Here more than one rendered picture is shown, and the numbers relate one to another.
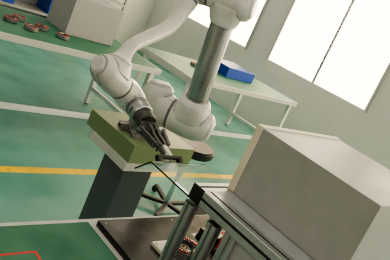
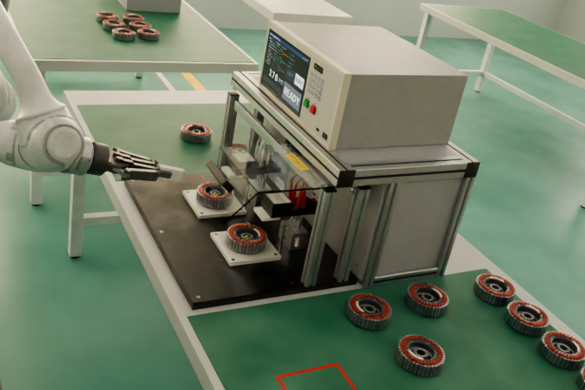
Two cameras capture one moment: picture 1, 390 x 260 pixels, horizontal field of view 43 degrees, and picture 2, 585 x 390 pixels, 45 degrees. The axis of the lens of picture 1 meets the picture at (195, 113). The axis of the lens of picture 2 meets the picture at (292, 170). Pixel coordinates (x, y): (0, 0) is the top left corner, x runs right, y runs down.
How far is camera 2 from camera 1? 1.70 m
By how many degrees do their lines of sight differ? 70
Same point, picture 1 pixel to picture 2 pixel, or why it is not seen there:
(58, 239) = (242, 352)
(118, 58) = (63, 111)
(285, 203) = (392, 123)
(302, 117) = not seen: outside the picture
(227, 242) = (391, 190)
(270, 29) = not seen: outside the picture
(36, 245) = (263, 374)
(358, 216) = (454, 92)
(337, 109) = not seen: outside the picture
